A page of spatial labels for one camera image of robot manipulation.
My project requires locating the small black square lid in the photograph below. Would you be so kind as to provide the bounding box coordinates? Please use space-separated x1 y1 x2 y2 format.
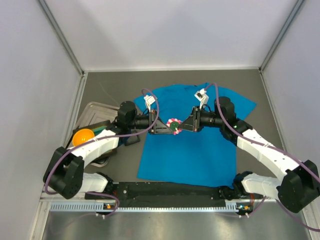
123 135 141 147

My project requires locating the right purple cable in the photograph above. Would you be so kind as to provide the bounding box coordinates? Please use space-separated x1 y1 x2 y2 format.
204 82 320 233

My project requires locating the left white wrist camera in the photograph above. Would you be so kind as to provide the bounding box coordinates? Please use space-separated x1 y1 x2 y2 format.
143 94 156 112

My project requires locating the metal tray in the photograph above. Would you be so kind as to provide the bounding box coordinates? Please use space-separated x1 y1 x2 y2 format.
65 101 121 166

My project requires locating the blue t-shirt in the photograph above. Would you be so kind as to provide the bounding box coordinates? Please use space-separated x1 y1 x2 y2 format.
133 82 258 189

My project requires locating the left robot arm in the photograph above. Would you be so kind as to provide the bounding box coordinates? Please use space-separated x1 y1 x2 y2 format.
43 101 173 200

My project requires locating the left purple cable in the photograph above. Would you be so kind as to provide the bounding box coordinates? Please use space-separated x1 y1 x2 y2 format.
44 87 160 218

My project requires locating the orange bowl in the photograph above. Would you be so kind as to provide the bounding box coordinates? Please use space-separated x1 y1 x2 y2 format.
72 128 95 147

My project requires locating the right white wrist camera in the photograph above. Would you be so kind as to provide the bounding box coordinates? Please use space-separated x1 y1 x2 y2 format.
194 88 209 109

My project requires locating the white slotted cable duct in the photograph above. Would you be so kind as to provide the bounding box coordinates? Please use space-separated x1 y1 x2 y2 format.
49 201 241 213

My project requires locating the black box green lining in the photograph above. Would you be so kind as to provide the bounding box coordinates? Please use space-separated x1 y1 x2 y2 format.
72 119 118 158

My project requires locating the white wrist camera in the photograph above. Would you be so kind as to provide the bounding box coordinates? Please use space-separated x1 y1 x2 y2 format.
194 88 209 109
143 94 156 112

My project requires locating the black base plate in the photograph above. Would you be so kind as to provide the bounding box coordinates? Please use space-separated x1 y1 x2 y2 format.
84 181 264 208

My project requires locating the purple cable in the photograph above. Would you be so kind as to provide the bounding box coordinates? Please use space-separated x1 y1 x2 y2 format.
44 87 160 218
204 82 320 233

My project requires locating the pink flower smiley brooch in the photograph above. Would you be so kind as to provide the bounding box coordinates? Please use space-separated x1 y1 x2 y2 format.
166 118 182 135

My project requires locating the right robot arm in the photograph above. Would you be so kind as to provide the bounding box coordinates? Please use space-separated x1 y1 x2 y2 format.
178 96 320 213

